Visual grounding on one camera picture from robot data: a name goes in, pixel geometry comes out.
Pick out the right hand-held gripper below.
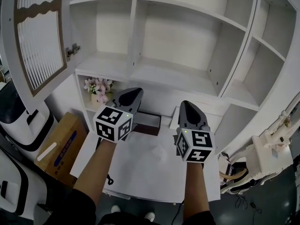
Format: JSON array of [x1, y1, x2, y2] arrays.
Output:
[[173, 100, 215, 164]]

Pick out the ornate white vanity mirror stand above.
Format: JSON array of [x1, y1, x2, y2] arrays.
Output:
[[219, 94, 300, 195]]

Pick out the person's left forearm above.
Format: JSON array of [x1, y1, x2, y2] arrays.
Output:
[[73, 139, 117, 205]]

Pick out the person's right forearm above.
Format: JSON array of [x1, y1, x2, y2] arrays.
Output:
[[182, 161, 211, 217]]

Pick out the metal door hinge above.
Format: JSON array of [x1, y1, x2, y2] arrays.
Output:
[[65, 43, 81, 61]]

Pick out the white cabinet door ribbed glass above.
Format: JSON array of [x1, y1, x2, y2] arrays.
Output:
[[1, 0, 69, 115]]

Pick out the pink artificial flowers in pot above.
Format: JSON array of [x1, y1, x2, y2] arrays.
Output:
[[83, 77, 115, 105]]

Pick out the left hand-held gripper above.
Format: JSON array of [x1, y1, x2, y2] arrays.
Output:
[[93, 87, 144, 144]]

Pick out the white shelf cabinet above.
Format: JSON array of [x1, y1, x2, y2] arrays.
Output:
[[68, 0, 300, 155]]

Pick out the dark brown small box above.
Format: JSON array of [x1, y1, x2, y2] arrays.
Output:
[[133, 111, 162, 137]]

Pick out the person's black left sleeve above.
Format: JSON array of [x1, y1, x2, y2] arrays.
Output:
[[46, 187, 97, 225]]

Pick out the brown cardboard box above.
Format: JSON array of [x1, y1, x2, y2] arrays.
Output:
[[34, 112, 89, 185]]

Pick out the white and black service robot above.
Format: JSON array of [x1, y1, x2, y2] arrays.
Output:
[[0, 80, 55, 152], [0, 146, 48, 223]]

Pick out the person's white right shoe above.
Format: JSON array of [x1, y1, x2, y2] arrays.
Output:
[[143, 211, 156, 223]]

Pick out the beige curved hose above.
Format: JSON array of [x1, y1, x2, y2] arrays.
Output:
[[221, 168, 248, 180]]

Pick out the person's black right sleeve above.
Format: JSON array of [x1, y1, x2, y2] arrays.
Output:
[[182, 210, 217, 225]]

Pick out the black gripper wrist strap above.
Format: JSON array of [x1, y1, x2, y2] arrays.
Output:
[[106, 172, 115, 187]]

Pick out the person's black sleeve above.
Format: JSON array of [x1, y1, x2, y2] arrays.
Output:
[[182, 210, 217, 225], [46, 187, 97, 225]]

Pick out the black floor cable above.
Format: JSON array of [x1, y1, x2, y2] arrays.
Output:
[[172, 199, 185, 225]]

